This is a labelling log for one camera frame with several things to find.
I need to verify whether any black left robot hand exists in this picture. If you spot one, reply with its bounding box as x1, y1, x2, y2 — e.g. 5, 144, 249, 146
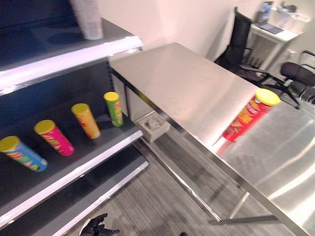
81, 213, 121, 236

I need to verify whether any pink chips can yellow lid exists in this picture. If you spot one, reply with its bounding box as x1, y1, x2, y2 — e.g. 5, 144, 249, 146
33, 119, 75, 157

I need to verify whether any blue chips can yellow lid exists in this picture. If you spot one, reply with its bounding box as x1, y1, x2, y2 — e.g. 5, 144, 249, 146
0, 135, 48, 173

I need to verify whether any orange chips can yellow lid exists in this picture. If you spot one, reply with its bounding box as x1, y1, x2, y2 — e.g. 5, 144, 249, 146
71, 103, 101, 140

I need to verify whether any black white-edged store shelf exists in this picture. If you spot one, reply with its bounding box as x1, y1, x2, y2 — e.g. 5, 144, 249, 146
0, 0, 150, 236

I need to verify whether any white floor box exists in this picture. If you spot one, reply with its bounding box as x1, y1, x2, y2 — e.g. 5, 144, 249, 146
136, 112, 171, 143

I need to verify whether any green chips can yellow lid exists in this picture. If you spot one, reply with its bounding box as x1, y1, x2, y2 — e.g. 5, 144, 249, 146
103, 91, 124, 127

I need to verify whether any stainless steel table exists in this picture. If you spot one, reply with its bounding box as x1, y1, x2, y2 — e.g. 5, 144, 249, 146
108, 42, 315, 236

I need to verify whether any red chips can yellow lid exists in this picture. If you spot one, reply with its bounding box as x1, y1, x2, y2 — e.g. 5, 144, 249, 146
222, 88, 282, 143

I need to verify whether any white paper cup stack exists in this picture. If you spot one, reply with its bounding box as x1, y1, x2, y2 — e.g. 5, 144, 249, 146
68, 0, 104, 40

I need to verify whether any tall black mesh chair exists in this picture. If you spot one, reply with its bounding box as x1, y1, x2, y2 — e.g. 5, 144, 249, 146
213, 6, 271, 86

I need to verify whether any low black office chair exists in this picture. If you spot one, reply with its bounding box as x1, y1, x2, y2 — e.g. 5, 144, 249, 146
264, 50, 315, 110

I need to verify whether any white side desk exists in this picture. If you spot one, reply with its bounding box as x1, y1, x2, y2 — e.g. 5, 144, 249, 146
250, 22, 305, 72

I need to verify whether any grey laptop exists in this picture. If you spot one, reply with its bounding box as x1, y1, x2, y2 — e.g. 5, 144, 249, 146
259, 23, 284, 35

